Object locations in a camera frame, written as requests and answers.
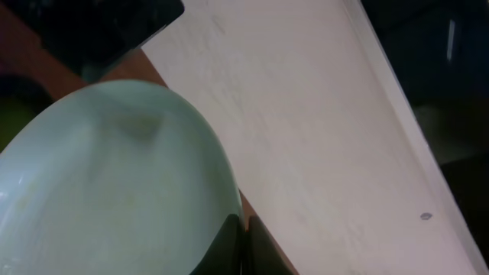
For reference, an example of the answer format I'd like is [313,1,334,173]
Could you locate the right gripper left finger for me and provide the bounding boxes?
[190,214,244,275]

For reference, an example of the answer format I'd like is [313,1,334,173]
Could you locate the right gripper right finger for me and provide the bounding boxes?
[243,215,293,275]

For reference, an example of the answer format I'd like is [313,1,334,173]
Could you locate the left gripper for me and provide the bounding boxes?
[2,0,185,76]

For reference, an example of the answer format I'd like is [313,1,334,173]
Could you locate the light blue round plate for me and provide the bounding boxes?
[1,80,243,274]

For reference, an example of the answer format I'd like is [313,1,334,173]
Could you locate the dark green plastic tray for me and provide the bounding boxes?
[1,73,53,151]

